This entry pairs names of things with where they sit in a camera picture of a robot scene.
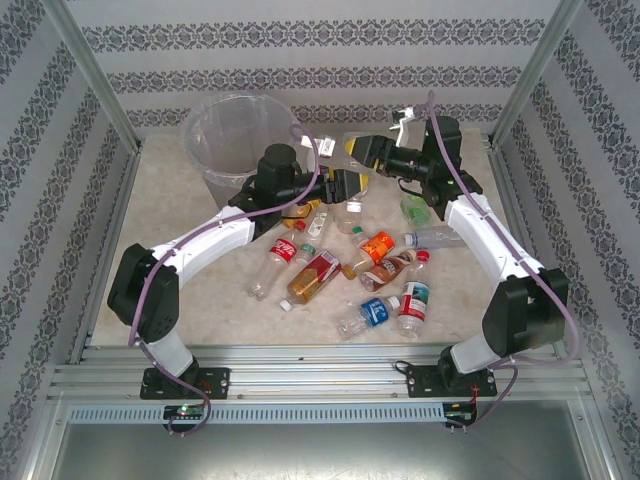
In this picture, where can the clear bottle white cap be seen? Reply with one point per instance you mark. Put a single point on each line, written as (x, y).
(347, 220)
(440, 239)

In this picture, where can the small white-label green-cap bottle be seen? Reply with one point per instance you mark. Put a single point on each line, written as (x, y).
(358, 231)
(317, 227)

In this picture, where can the crushed green plastic bottle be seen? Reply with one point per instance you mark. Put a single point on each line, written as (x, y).
(416, 210)

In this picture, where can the orange-label bottle amber cap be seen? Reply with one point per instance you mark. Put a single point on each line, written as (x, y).
(377, 246)

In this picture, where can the orange juice bottle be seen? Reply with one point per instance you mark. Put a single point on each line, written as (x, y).
(292, 222)

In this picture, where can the brown drink bottle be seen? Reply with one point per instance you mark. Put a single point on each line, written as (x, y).
(387, 270)

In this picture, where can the clear bottle red cola label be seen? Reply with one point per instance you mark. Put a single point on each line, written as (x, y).
(282, 248)

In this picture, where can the amber tea bottle red label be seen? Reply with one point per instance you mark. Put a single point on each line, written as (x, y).
(314, 275)

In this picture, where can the clear bottle blue label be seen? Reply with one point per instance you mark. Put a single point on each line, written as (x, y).
(372, 312)

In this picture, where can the red-cap bottle white red label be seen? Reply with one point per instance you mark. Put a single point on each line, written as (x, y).
(415, 297)

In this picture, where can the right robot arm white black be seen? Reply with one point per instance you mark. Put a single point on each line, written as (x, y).
(525, 320)

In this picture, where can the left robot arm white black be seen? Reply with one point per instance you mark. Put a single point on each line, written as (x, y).
(215, 240)

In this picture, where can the grey waste bin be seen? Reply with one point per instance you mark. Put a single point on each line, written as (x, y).
(220, 190)

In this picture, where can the right circuit board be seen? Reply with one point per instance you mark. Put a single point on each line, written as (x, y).
(460, 415)

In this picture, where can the circuit board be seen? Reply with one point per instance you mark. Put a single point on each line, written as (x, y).
(185, 411)
(460, 415)

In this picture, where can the grey metal panel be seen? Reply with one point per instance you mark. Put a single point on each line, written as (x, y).
(320, 455)

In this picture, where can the left circuit board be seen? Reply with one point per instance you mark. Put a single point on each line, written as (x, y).
(185, 411)

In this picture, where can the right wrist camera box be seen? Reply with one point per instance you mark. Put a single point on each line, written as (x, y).
(401, 131)

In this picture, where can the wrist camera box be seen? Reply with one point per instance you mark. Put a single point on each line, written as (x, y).
(401, 131)
(326, 146)

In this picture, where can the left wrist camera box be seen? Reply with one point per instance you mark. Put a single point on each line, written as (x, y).
(326, 146)

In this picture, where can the aluminium side rail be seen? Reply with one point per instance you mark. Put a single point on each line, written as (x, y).
(510, 200)
(117, 200)

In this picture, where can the aluminium frame post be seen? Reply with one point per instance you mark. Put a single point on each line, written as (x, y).
(95, 75)
(532, 75)

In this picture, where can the aluminium front rail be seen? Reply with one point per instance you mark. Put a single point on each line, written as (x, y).
(320, 375)

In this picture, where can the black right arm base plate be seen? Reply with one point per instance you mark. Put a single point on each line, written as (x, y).
(422, 382)

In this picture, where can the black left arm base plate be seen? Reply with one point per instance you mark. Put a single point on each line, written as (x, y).
(217, 382)

